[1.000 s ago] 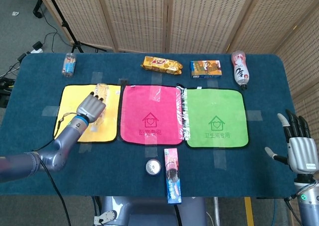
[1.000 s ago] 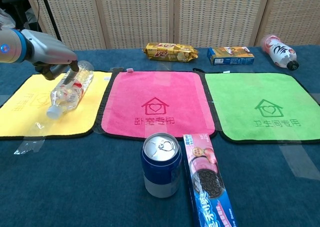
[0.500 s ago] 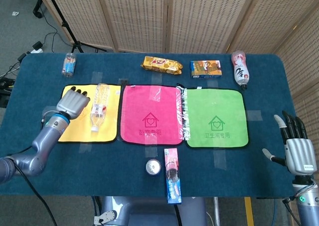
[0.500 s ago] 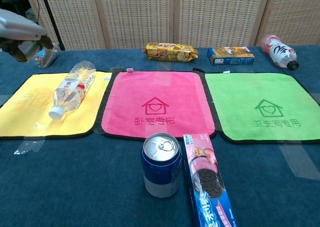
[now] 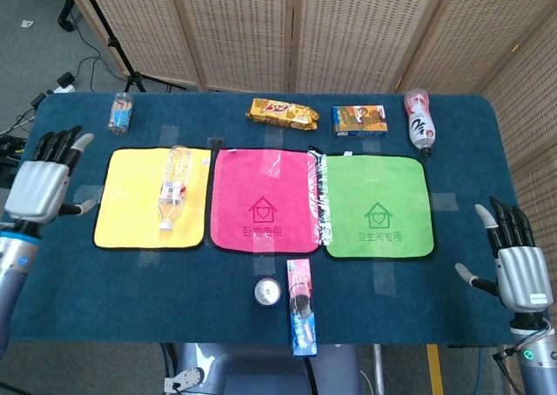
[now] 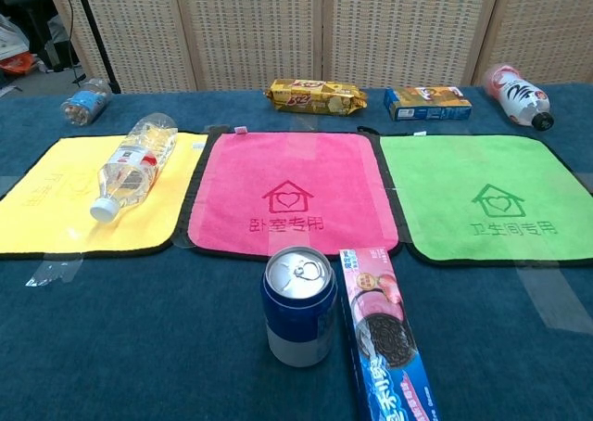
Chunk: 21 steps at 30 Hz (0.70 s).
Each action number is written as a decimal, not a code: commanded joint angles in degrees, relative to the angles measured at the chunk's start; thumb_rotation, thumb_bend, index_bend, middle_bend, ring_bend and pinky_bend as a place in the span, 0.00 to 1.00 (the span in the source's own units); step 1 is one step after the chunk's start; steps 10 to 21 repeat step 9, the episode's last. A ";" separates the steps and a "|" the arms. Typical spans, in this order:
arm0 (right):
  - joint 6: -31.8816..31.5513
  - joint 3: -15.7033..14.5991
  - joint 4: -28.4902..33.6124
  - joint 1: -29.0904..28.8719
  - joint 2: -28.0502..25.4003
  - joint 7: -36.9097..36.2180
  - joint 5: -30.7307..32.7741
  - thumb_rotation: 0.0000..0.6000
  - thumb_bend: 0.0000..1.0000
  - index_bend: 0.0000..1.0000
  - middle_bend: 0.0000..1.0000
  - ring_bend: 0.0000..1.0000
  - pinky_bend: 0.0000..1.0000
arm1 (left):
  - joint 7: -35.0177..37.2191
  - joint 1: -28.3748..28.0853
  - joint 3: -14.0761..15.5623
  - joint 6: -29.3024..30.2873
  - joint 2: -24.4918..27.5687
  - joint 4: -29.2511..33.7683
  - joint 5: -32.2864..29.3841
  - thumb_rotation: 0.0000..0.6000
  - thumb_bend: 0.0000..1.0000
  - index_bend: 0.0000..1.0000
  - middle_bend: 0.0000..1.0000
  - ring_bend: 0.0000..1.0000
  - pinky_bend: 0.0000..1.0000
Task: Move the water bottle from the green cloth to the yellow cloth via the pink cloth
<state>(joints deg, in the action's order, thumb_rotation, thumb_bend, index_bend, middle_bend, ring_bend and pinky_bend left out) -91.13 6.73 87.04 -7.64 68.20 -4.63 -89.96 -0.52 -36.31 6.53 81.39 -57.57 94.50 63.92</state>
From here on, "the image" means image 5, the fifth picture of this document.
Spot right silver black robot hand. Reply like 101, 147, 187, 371
454, 196, 554, 313

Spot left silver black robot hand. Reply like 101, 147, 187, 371
3, 125, 97, 225

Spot clear plastic water bottle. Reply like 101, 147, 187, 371
157, 145, 193, 232

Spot white red drink bottle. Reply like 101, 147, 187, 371
403, 88, 438, 158

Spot black floor device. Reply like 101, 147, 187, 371
0, 136, 23, 170

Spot yellow microfiber cloth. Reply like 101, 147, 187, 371
93, 147, 213, 251

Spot blue carpet table cover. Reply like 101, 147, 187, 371
0, 90, 526, 348

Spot green microfiber cloth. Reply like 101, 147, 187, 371
321, 153, 436, 260

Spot black tripod stand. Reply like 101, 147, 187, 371
76, 0, 188, 94

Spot black office chair base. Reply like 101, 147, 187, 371
28, 0, 76, 33

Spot pink microfiber cloth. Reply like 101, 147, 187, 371
209, 148, 322, 255

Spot crinkled clear tape strip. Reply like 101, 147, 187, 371
306, 149, 335, 246

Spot blue pink Oreo box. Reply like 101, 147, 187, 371
285, 258, 319, 358

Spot blue orange snack box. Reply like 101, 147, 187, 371
331, 104, 390, 138

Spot yellow biscuit packet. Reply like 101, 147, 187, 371
245, 97, 320, 131

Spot grey robot torso base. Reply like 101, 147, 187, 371
163, 342, 362, 395

